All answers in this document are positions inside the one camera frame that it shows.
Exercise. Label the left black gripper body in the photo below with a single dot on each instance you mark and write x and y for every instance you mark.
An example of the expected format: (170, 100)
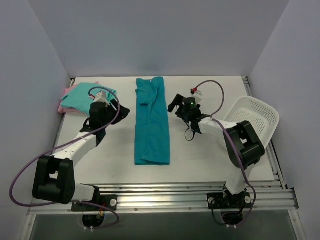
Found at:
(116, 110)

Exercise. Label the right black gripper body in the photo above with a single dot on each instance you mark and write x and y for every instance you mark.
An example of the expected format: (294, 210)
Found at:
(178, 106)

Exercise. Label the teal t shirt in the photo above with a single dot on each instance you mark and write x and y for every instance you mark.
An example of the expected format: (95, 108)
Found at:
(152, 133)

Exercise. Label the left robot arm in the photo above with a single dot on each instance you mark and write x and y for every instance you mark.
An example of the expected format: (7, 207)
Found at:
(55, 175)

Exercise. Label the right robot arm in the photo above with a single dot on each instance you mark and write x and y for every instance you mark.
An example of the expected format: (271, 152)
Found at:
(244, 148)

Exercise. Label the folded mint green t shirt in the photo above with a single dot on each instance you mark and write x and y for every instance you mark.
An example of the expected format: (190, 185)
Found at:
(82, 98)

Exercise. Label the folded pink t shirt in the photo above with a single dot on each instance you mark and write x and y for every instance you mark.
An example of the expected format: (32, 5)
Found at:
(62, 106)

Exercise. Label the white perforated plastic basket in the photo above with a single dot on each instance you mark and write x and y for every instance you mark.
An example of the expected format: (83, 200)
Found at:
(263, 118)

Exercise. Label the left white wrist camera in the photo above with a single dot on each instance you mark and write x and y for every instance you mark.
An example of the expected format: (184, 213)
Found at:
(100, 97)

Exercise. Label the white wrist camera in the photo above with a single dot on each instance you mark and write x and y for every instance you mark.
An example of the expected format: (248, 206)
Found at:
(197, 95)
(100, 97)

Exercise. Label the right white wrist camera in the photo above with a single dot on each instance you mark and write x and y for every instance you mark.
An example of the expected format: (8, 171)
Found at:
(197, 95)

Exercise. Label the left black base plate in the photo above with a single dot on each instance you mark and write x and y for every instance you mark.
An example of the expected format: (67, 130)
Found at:
(109, 201)

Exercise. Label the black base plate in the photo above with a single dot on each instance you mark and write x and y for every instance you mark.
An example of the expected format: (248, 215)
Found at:
(225, 200)
(109, 201)

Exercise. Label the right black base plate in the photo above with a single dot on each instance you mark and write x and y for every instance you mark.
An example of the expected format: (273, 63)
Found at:
(225, 200)

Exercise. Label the aluminium rail frame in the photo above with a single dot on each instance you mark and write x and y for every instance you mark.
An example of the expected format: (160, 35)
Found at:
(196, 168)

